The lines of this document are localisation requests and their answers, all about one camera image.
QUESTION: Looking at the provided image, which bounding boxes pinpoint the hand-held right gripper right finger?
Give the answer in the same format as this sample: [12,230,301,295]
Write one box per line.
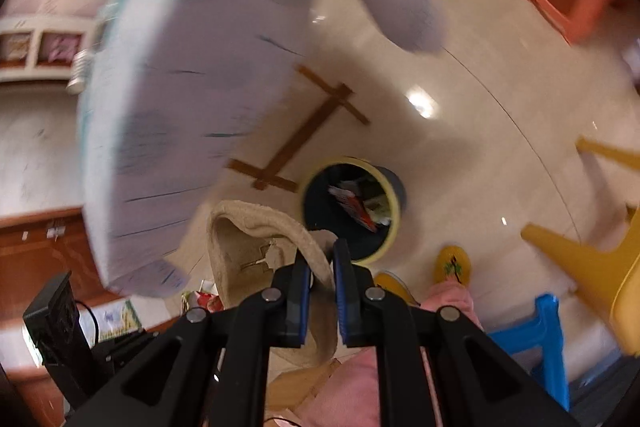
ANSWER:
[332,238,583,427]

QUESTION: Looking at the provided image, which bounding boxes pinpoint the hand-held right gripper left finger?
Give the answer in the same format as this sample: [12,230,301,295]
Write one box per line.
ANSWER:
[62,252,313,427]

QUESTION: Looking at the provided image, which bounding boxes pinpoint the beige woven bag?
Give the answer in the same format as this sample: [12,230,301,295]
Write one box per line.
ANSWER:
[207,201,341,365]

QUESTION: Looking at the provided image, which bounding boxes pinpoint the black bin with yellow rim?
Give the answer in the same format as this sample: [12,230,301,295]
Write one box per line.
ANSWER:
[300,157,407,264]

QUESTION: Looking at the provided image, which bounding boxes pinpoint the brown wooden door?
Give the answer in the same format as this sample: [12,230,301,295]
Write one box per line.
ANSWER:
[0,204,166,427]

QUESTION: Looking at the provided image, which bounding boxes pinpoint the brown cardboard piece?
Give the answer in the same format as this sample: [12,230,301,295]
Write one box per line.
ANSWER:
[270,356,342,413]

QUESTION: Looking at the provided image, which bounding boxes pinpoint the red green snack bag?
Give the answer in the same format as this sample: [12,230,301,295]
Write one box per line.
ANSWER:
[181,279,224,314]

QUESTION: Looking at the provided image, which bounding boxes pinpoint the person's pink trouser legs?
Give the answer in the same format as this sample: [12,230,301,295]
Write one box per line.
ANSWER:
[300,282,476,427]

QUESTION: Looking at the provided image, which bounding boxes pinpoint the blue plastic stool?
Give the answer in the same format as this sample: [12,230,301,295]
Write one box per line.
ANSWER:
[487,292,571,413]

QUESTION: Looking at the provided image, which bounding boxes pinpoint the yellow plastic chair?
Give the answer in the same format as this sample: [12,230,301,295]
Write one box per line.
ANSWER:
[520,134,640,358]

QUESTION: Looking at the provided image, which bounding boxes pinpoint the pink dumbbell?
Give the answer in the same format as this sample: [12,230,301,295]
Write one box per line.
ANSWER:
[47,34,82,62]

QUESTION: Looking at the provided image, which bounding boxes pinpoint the framed picture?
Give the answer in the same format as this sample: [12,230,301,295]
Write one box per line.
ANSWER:
[0,34,32,61]

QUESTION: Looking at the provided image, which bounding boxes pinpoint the children's wall poster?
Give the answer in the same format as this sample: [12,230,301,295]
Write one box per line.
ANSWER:
[90,299,144,344]

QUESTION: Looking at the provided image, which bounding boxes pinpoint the white wall shelf unit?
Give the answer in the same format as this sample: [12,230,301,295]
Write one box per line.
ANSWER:
[0,14,101,82]

